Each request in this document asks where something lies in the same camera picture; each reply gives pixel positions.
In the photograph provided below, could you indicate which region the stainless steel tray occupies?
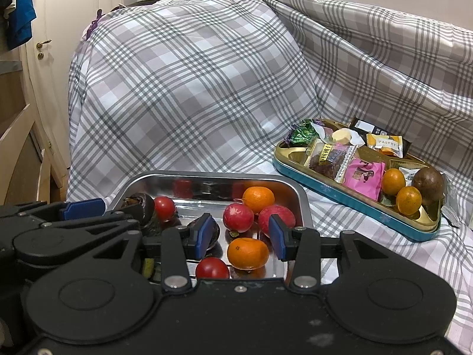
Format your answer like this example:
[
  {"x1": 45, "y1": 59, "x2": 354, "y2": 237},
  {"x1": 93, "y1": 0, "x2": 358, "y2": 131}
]
[{"x1": 111, "y1": 170, "x2": 310, "y2": 282}]

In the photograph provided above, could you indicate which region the red radish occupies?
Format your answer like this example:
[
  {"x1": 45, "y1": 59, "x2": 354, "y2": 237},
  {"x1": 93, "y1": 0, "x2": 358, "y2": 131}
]
[{"x1": 222, "y1": 201, "x2": 255, "y2": 233}]

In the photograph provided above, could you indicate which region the pale round pastry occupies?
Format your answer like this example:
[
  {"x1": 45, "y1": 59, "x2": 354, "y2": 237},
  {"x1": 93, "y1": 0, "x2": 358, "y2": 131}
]
[{"x1": 331, "y1": 128, "x2": 365, "y2": 146}]

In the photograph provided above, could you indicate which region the light wooden chair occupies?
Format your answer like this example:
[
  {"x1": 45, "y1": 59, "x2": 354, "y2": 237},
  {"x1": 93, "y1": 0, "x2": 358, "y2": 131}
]
[{"x1": 0, "y1": 103, "x2": 71, "y2": 208}]

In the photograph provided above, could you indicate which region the blue and gold tin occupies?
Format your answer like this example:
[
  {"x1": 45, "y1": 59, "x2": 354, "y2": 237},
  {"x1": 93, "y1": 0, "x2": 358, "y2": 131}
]
[{"x1": 273, "y1": 118, "x2": 442, "y2": 243}]

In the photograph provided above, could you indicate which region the black snack packet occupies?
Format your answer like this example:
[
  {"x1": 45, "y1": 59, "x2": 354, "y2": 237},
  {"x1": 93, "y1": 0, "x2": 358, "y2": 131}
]
[{"x1": 349, "y1": 117, "x2": 388, "y2": 135}]

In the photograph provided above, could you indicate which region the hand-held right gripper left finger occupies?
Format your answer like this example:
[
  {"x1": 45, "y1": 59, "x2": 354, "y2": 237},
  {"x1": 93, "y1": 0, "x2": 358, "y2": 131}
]
[{"x1": 92, "y1": 213, "x2": 216, "y2": 290}]

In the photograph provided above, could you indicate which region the small tangerine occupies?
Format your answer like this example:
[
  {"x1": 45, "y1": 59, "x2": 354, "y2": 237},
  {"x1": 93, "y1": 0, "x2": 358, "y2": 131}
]
[
  {"x1": 226, "y1": 237, "x2": 270, "y2": 270},
  {"x1": 381, "y1": 168, "x2": 406, "y2": 196},
  {"x1": 396, "y1": 186, "x2": 422, "y2": 216},
  {"x1": 242, "y1": 186, "x2": 276, "y2": 215}
]

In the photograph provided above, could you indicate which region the yellow pastry packet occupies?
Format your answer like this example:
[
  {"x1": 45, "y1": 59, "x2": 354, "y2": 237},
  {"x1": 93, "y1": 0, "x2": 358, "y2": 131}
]
[{"x1": 366, "y1": 132, "x2": 412, "y2": 159}]

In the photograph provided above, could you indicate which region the pink snack packet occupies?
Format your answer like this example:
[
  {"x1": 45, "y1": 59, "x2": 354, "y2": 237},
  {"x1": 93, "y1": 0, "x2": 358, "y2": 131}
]
[{"x1": 343, "y1": 157, "x2": 387, "y2": 201}]

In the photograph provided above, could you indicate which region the brown round fruit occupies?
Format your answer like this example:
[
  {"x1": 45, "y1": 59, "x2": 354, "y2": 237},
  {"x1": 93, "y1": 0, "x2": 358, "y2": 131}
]
[{"x1": 411, "y1": 166, "x2": 446, "y2": 206}]

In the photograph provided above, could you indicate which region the purple cloth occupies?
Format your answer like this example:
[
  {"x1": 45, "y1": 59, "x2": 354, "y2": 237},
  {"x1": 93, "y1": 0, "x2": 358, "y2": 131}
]
[{"x1": 86, "y1": 9, "x2": 106, "y2": 41}]

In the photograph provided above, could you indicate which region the green wrapped candy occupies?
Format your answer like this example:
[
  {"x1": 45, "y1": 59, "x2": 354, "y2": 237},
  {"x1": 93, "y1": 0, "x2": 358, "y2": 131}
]
[{"x1": 289, "y1": 119, "x2": 316, "y2": 146}]

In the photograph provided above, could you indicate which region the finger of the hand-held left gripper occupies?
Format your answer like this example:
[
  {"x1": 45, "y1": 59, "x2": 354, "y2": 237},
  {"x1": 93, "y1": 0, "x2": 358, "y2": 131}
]
[
  {"x1": 0, "y1": 199, "x2": 106, "y2": 222},
  {"x1": 44, "y1": 211, "x2": 143, "y2": 252}
]

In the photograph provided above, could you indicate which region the purple candy wrapper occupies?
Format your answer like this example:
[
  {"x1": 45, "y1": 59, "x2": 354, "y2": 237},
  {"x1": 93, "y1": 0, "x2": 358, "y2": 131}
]
[{"x1": 310, "y1": 118, "x2": 335, "y2": 137}]

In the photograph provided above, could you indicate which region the blue garment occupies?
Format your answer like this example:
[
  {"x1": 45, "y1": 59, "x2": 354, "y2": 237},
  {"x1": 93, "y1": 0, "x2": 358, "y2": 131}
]
[{"x1": 5, "y1": 0, "x2": 38, "y2": 50}]

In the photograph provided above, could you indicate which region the white door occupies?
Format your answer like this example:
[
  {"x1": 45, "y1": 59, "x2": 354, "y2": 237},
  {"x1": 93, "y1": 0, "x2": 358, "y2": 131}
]
[{"x1": 17, "y1": 0, "x2": 128, "y2": 196}]

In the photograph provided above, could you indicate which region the red apple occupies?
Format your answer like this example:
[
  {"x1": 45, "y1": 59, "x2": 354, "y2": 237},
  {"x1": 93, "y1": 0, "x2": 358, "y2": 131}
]
[{"x1": 258, "y1": 204, "x2": 296, "y2": 246}]

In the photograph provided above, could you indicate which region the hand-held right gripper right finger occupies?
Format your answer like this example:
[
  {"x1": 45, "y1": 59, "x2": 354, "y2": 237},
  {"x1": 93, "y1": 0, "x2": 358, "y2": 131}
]
[{"x1": 269, "y1": 214, "x2": 388, "y2": 289}]

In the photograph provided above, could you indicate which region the plaid blanket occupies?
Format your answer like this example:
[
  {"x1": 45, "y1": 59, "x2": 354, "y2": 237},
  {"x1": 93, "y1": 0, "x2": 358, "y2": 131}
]
[{"x1": 67, "y1": 0, "x2": 473, "y2": 341}]

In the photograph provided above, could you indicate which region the clear packet of brown cake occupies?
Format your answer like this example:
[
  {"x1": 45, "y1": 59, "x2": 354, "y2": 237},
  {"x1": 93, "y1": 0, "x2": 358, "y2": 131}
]
[{"x1": 305, "y1": 138, "x2": 357, "y2": 183}]

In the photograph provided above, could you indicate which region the red cherry tomato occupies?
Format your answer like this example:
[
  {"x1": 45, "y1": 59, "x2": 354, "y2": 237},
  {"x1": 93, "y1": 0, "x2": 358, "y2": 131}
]
[
  {"x1": 153, "y1": 196, "x2": 177, "y2": 222},
  {"x1": 195, "y1": 257, "x2": 230, "y2": 280}
]

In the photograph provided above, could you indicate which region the white snack packet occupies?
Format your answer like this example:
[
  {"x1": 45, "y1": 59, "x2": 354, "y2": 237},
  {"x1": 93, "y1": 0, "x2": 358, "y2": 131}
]
[{"x1": 399, "y1": 166, "x2": 420, "y2": 185}]

